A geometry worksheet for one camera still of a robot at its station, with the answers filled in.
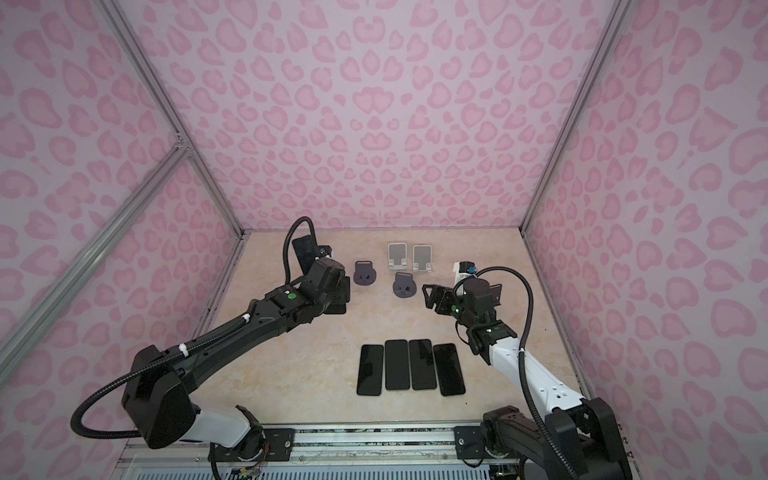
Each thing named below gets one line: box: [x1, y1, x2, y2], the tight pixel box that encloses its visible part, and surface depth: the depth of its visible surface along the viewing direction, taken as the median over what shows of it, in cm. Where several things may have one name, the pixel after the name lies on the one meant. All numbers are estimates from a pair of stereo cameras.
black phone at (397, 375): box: [385, 339, 410, 390], surface depth 86 cm
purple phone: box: [292, 234, 316, 276], surface depth 100 cm
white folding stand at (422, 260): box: [412, 244, 433, 272], surface depth 108 cm
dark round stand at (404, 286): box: [392, 272, 417, 299], surface depth 102 cm
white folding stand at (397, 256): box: [388, 242, 407, 271], surface depth 109 cm
